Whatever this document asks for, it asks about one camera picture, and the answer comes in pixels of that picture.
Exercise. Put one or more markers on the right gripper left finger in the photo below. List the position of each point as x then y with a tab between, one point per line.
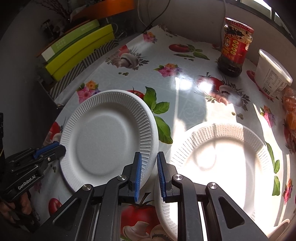
124	187

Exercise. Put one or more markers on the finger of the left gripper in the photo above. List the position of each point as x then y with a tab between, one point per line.
49	148
50	156

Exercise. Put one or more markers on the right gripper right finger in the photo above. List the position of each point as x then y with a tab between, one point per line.
173	186

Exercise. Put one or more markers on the white foam plate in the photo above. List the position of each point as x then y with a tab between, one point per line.
235	158
103	135

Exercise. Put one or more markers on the left hand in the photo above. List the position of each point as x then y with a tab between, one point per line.
24	205

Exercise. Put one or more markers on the striped box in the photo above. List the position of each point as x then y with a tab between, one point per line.
76	67

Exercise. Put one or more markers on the yellow-green flat box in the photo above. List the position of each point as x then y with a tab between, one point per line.
77	52

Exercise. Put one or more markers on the green and white box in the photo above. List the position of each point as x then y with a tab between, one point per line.
67	40

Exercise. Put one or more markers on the white plastic tub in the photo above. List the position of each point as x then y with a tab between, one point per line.
270	75

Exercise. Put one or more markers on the bag of small oranges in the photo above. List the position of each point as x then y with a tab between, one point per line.
289	121

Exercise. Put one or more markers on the orange tray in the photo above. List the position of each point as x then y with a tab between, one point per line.
104	9

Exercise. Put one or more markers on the chili sauce glass jar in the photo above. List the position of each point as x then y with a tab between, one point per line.
236	42

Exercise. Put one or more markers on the window metal bars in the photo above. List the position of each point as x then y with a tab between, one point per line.
264	11

